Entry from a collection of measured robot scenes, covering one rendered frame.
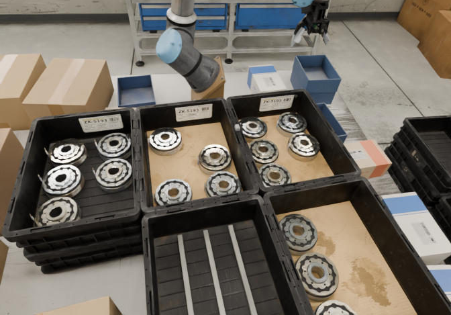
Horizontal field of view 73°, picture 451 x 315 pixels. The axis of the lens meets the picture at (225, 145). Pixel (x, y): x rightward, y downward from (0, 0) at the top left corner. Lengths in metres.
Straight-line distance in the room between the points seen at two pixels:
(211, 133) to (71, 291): 0.62
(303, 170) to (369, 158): 0.30
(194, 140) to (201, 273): 0.44
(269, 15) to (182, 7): 1.72
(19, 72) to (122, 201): 0.76
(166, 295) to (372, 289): 0.49
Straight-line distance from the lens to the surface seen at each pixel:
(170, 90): 1.46
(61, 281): 1.00
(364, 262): 0.89
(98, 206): 0.92
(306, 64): 1.56
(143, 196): 0.78
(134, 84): 1.48
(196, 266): 0.80
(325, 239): 0.88
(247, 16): 2.84
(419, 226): 1.08
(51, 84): 1.34
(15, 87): 1.38
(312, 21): 1.28
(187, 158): 0.98
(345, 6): 4.16
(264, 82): 1.38
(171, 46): 1.16
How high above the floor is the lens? 1.57
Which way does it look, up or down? 47 degrees down
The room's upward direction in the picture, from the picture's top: 4 degrees clockwise
